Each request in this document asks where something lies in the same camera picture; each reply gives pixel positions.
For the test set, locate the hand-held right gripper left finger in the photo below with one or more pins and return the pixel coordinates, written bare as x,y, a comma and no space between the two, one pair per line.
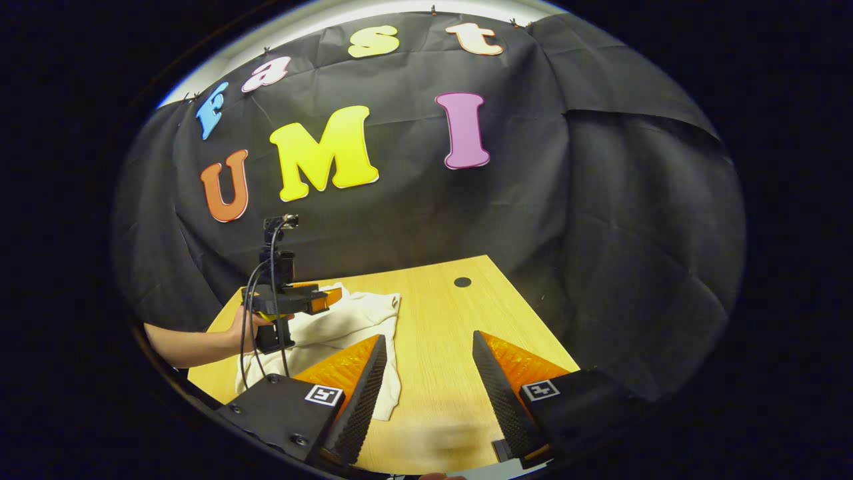
363,413

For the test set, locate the black backdrop cloth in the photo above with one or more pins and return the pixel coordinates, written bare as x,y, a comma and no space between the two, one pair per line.
533,200

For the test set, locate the cream white garment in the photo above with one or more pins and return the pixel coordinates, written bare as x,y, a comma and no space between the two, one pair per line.
346,326

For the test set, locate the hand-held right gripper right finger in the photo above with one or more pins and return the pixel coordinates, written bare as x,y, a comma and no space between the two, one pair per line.
506,413

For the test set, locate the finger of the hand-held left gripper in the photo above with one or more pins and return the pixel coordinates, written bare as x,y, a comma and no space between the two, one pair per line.
326,300

